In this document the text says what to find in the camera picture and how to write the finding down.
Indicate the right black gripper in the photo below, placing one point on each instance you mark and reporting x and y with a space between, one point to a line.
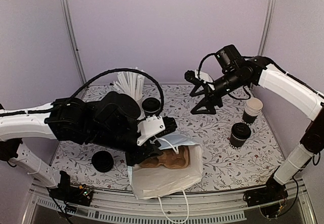
209 94

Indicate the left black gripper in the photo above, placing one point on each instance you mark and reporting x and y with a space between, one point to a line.
144 154

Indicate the light blue paper bag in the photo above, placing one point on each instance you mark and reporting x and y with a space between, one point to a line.
156 183

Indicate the brown cardboard cup carrier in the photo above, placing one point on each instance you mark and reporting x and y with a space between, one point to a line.
169 159

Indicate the stack of black lids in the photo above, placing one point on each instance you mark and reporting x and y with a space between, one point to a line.
102 161

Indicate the single black cup lid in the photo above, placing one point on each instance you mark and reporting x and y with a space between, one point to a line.
241 130

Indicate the single black paper cup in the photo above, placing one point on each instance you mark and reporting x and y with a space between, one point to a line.
235 142

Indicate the stack of paper cups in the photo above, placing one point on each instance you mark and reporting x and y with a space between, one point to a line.
252 109

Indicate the white cup holding straws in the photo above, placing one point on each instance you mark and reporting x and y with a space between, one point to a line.
139 99

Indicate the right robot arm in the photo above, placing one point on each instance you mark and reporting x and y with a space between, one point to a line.
239 71

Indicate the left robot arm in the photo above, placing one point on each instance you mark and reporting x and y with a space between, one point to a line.
113 122

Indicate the black lidded coffee cup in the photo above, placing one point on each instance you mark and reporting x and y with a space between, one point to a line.
150 106

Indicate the floral table mat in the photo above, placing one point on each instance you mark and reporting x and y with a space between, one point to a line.
224 167

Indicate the bundle of wrapped straws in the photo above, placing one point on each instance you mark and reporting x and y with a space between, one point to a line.
129 83

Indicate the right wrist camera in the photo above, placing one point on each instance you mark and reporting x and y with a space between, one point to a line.
199 79

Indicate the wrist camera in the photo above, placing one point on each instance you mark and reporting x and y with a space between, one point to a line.
199 79
155 126

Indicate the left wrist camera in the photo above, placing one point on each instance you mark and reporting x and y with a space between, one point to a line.
155 126

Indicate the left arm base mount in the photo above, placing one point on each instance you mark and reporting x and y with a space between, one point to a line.
80 195

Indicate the front aluminium rail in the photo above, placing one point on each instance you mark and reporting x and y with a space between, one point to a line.
112 206

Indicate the right aluminium frame post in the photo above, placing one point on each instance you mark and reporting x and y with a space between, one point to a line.
266 27

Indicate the aluminium frame post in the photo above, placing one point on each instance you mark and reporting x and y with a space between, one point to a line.
72 39
266 27

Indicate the left aluminium frame post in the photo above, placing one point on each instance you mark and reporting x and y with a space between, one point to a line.
72 39

